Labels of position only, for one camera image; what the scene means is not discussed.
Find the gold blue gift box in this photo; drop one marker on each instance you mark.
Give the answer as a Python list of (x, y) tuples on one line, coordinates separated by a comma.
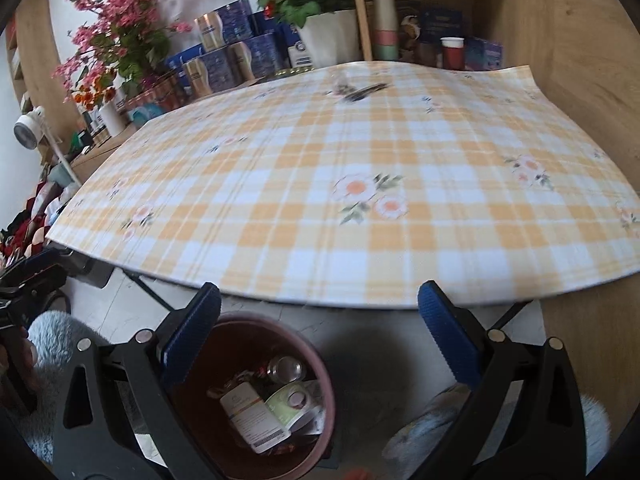
[(207, 75), (225, 25), (255, 57)]

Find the dark box with swan print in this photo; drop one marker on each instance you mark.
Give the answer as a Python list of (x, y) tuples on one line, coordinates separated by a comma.
[(409, 30)]

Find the white ribbed vase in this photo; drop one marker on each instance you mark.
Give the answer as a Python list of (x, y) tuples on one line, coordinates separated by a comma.
[(111, 119)]

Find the white flower pot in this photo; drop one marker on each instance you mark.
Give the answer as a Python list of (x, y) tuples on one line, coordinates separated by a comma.
[(330, 40)]

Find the stack of paper cups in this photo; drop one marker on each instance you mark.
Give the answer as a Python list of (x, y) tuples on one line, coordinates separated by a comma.
[(385, 27)]

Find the row of small brown bottles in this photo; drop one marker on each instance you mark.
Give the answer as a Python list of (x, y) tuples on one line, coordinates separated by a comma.
[(95, 127)]

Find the gold foil tray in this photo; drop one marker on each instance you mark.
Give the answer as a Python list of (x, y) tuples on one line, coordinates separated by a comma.
[(292, 70)]

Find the wooden shelf unit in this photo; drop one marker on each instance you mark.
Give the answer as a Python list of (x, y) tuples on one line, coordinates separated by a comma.
[(520, 10)]

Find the dark blue flat box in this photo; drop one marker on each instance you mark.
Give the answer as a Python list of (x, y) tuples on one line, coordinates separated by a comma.
[(185, 59)]

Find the large dark blue box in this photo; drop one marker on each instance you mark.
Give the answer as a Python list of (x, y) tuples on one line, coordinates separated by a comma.
[(440, 25)]

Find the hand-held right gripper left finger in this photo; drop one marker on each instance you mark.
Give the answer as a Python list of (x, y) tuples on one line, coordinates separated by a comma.
[(192, 330)]

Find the copper striped gift box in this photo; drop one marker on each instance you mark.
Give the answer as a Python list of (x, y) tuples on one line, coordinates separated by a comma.
[(157, 96)]

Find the low wooden cabinet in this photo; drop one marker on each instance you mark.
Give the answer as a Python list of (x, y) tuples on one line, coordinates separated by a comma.
[(107, 152)]

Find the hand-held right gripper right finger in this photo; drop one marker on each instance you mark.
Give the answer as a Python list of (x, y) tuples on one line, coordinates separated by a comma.
[(445, 330)]

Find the white desk fan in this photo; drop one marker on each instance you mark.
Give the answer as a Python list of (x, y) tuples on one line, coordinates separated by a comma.
[(29, 129)]

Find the green white paper cup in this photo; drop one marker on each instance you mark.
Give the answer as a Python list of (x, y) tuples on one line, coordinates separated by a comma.
[(292, 402)]

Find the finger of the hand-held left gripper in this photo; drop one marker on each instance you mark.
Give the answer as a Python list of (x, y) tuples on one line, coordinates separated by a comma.
[(45, 285), (40, 262)]

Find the red cup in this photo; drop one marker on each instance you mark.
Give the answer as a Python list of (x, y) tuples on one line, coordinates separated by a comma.
[(452, 54)]

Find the light blue fluffy robe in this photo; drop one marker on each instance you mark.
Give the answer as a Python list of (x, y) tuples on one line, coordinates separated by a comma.
[(595, 425)]

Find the blue box with white emblem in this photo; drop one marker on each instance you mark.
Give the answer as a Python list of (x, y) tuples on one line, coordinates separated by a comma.
[(297, 47)]

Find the crushed red can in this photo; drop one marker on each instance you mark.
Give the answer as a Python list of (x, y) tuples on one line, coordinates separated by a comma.
[(285, 369)]

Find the red and dark cloth pile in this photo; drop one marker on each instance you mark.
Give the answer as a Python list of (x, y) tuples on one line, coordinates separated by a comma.
[(30, 220)]

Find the pink blossom plant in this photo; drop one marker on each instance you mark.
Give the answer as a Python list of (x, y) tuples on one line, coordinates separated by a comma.
[(120, 25)]

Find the small bright blue box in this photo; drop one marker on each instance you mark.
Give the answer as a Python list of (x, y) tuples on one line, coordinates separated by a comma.
[(484, 54)]

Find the yellow plaid tablecloth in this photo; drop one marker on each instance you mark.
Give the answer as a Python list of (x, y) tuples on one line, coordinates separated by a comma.
[(350, 240)]

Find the brown plastic bin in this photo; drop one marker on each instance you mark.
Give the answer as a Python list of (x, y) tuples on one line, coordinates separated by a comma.
[(200, 360)]

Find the fluffy slipper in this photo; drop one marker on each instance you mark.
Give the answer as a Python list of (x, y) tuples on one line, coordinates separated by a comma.
[(425, 435)]

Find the white printed box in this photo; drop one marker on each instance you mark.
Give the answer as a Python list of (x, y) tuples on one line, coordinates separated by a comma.
[(252, 417)]

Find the orange artificial flowers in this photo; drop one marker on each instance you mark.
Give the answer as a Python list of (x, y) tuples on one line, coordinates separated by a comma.
[(92, 97)]

